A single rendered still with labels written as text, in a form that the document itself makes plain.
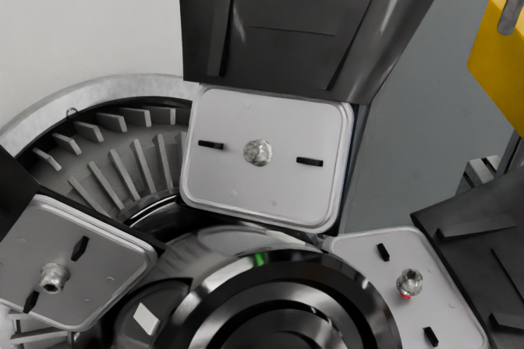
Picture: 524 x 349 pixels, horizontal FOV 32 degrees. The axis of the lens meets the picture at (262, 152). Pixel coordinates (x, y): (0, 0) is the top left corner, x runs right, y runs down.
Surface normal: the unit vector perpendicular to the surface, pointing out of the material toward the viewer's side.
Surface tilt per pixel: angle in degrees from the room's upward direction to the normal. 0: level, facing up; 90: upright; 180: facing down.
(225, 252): 42
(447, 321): 7
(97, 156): 27
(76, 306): 94
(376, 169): 90
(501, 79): 90
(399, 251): 7
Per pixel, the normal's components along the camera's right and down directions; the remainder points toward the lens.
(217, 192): -0.49, -0.07
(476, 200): 0.10, -0.76
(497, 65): -0.93, 0.17
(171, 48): 0.34, 0.07
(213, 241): -0.27, -0.95
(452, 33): 0.34, 0.69
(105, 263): -0.12, 0.73
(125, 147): -0.19, -0.84
